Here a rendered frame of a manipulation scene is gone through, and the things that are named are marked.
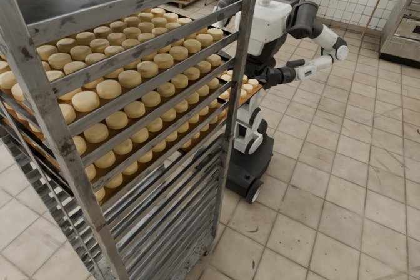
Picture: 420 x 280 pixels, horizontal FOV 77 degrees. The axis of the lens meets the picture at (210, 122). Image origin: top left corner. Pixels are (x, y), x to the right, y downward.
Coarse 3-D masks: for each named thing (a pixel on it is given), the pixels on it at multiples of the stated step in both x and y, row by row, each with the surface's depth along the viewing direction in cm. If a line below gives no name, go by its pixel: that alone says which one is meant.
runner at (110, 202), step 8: (224, 104) 99; (216, 112) 96; (208, 120) 93; (200, 128) 91; (184, 136) 85; (192, 136) 89; (176, 144) 82; (168, 152) 80; (160, 160) 78; (152, 168) 77; (136, 176) 72; (144, 176) 75; (128, 184) 70; (136, 184) 73; (120, 192) 69; (112, 200) 68; (104, 208) 66; (88, 224) 64
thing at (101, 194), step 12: (204, 108) 97; (216, 108) 100; (192, 120) 92; (180, 132) 89; (168, 144) 85; (144, 156) 78; (156, 156) 81; (132, 168) 75; (144, 168) 77; (120, 180) 72; (96, 192) 68; (108, 192) 71
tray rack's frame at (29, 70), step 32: (0, 0) 29; (0, 32) 30; (32, 64) 35; (32, 96) 37; (0, 128) 78; (64, 128) 43; (32, 160) 69; (64, 160) 46; (96, 224) 61; (192, 256) 162
